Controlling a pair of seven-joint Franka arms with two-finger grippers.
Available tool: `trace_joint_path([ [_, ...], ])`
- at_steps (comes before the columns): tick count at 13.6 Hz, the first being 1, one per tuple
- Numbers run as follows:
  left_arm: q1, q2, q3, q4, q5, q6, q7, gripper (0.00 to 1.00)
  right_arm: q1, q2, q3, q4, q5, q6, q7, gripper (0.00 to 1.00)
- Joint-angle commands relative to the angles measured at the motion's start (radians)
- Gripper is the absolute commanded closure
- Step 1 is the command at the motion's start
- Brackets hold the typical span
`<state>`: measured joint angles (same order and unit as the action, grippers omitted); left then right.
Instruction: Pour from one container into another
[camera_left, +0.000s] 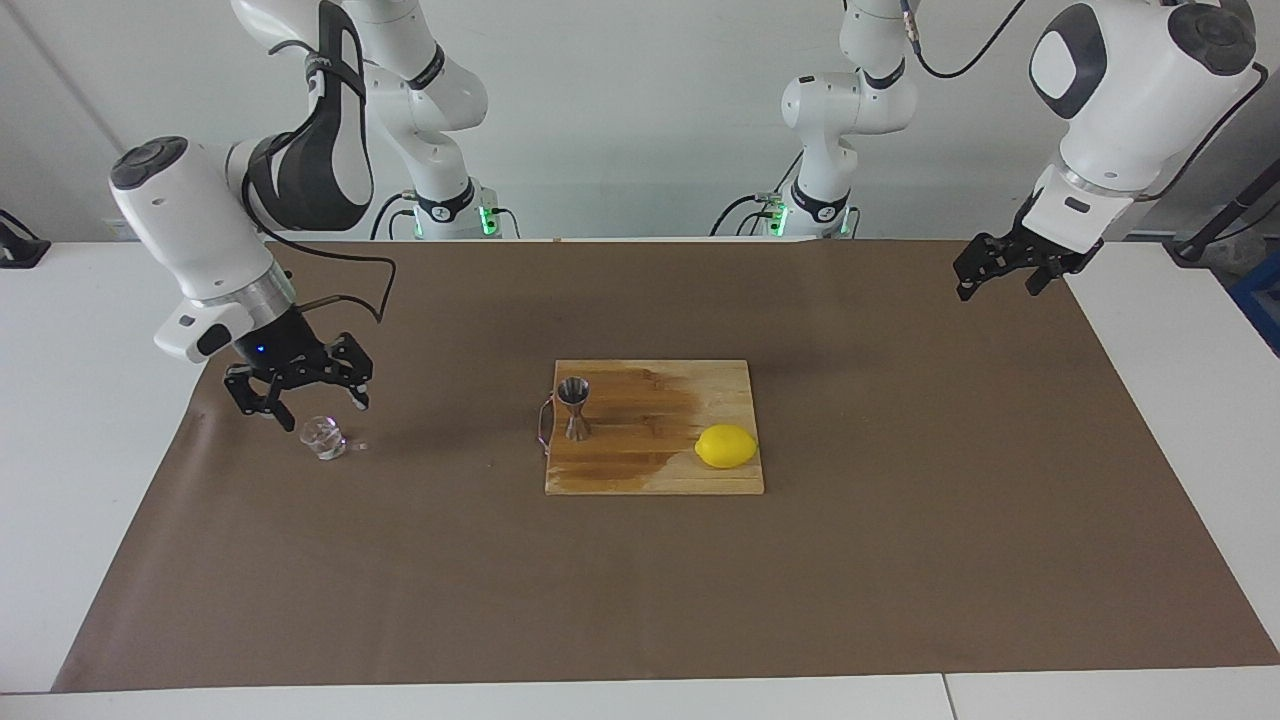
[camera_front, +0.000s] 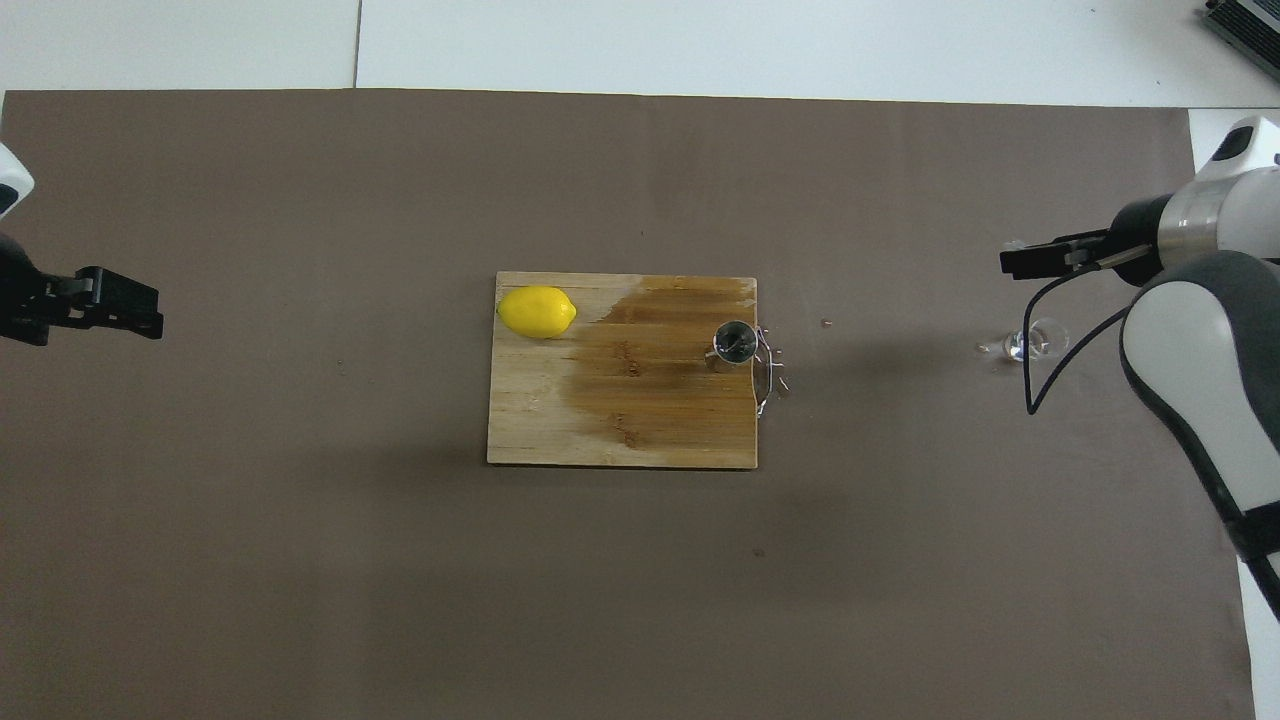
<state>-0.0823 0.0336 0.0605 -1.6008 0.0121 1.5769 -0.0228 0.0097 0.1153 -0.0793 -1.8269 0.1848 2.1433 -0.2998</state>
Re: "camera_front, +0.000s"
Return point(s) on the grey device corner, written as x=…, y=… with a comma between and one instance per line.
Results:
x=1245, y=28

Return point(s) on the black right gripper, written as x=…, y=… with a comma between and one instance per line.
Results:
x=1140, y=235

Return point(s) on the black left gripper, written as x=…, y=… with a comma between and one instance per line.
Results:
x=20, y=295

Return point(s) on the brown paper table mat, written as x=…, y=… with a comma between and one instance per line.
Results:
x=400, y=560

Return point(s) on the yellow lemon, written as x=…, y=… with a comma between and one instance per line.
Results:
x=537, y=312

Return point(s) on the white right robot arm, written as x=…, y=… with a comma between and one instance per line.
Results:
x=1200, y=350

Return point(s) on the small clear glass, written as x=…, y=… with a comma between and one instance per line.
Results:
x=1035, y=342

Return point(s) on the wooden cutting board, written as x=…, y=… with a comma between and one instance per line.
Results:
x=620, y=400

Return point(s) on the steel double jigger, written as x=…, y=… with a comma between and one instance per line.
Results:
x=735, y=342

